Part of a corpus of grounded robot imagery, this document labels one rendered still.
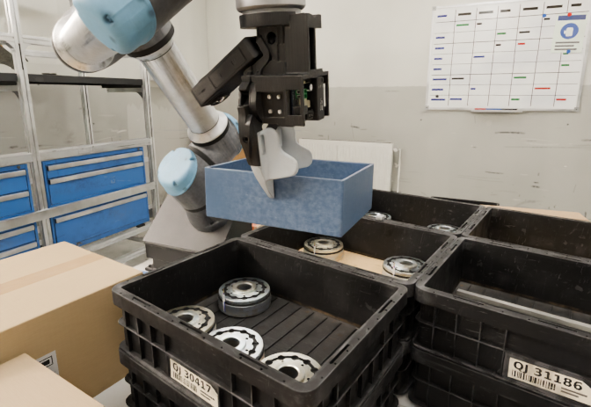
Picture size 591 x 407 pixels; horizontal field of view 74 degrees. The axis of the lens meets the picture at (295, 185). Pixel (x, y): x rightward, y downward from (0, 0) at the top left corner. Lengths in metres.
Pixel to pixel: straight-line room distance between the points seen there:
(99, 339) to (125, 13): 0.58
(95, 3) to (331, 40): 3.84
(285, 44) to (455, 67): 3.53
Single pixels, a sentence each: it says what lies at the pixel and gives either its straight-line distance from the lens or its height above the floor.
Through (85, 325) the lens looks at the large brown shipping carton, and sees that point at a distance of 0.81.
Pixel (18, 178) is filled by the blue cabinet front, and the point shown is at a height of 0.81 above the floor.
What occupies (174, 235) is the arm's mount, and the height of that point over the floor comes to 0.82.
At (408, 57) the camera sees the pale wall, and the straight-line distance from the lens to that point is 4.00.
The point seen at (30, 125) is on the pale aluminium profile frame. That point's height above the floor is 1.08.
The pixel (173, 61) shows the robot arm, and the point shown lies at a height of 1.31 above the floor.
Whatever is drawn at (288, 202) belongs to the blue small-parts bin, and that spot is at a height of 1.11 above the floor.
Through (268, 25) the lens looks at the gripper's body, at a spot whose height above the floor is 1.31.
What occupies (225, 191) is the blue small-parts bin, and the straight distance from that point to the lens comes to 0.53.
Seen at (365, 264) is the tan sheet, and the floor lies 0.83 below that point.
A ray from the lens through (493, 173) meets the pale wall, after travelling 3.98.
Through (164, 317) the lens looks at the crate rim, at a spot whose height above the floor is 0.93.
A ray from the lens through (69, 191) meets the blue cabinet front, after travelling 2.69.
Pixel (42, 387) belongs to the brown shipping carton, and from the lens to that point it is 0.67.
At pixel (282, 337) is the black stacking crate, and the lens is 0.72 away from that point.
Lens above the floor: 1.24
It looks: 13 degrees down
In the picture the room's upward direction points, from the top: straight up
